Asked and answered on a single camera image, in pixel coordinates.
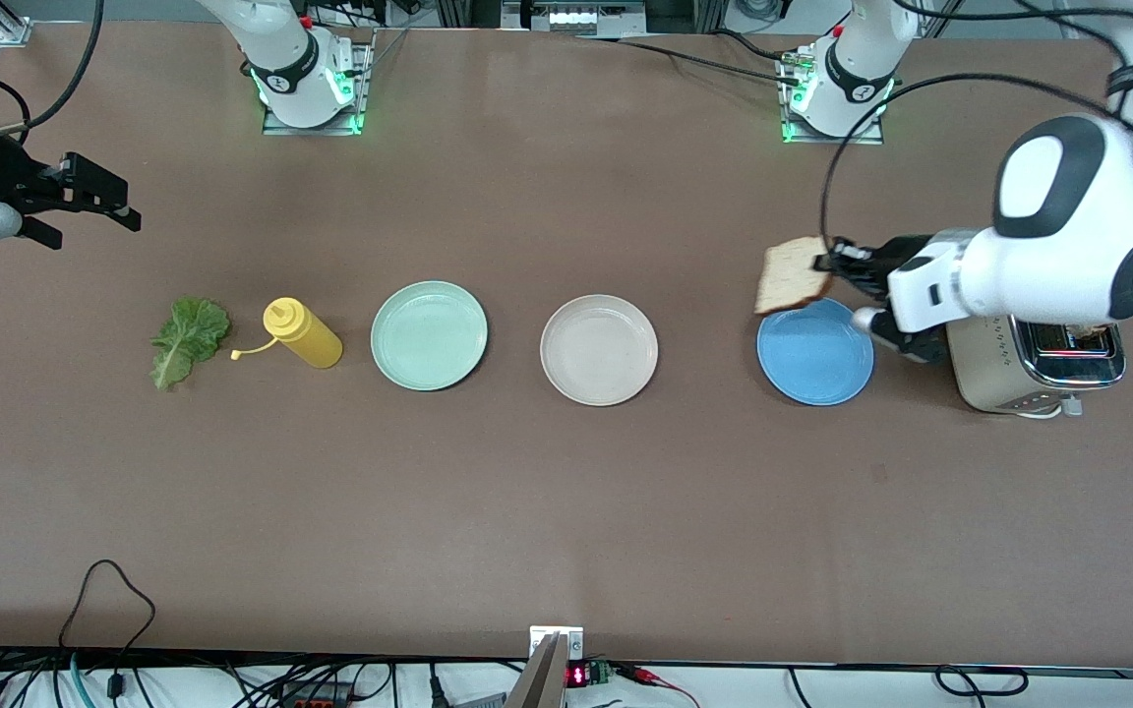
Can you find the green lettuce leaf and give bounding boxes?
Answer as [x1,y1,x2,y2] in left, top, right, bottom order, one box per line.
[149,298,232,391]

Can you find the yellow mustard squeeze bottle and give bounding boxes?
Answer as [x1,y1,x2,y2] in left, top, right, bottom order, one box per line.
[230,297,344,370]

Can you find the blue plate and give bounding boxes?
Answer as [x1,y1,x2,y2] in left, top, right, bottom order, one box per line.
[756,298,875,407]

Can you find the beige plate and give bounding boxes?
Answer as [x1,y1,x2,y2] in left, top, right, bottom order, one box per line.
[540,294,659,407]

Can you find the mint green plate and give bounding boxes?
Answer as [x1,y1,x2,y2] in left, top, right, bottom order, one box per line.
[371,281,489,392]

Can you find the cream and chrome toaster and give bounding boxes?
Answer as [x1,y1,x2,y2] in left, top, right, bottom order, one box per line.
[947,315,1128,421]

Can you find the black box with white lights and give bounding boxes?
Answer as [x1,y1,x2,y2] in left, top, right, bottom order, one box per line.
[500,0,648,32]

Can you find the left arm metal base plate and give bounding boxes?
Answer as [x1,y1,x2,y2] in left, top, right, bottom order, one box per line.
[779,47,888,147]

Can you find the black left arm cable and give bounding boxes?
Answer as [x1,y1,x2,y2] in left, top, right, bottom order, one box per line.
[819,0,1133,252]

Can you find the short black table cable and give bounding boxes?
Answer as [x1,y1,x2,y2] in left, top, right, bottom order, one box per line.
[709,28,804,65]

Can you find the long black table cable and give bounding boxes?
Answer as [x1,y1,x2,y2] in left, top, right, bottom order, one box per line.
[574,34,808,89]

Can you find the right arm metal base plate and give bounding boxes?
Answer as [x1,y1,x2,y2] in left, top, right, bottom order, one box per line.
[262,28,377,137]

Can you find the thin grey cable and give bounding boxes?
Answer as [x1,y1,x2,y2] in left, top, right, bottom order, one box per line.
[355,25,415,80]

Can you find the thin black looped cable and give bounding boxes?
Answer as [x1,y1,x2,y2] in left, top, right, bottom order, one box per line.
[57,559,157,701]

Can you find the black oval cable loop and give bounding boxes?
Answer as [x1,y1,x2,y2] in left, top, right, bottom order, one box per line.
[935,666,1030,697]

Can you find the teal cable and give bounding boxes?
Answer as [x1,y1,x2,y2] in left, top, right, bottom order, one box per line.
[68,652,97,708]

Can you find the red clip wires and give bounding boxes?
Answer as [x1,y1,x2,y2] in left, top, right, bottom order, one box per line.
[614,664,700,708]

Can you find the small metal mounting bracket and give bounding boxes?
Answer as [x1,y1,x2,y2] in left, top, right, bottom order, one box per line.
[529,625,585,660]

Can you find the grey camera pole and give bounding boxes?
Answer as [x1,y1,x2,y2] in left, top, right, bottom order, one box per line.
[506,634,569,708]

